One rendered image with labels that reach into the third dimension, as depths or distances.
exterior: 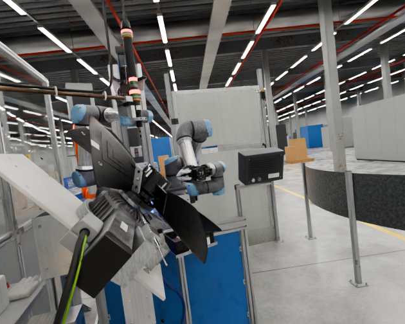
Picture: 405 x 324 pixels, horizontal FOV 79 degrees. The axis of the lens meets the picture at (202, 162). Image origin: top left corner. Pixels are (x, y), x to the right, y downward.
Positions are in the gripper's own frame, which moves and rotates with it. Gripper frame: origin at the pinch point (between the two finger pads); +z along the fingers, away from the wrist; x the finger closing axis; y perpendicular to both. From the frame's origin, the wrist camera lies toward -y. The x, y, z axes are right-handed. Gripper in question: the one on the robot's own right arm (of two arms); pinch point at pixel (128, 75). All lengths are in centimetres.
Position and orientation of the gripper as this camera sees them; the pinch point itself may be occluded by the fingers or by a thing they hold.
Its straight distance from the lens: 119.0
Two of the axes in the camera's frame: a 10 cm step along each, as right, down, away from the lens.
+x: -9.1, 1.4, -3.9
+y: 1.3, 9.9, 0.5
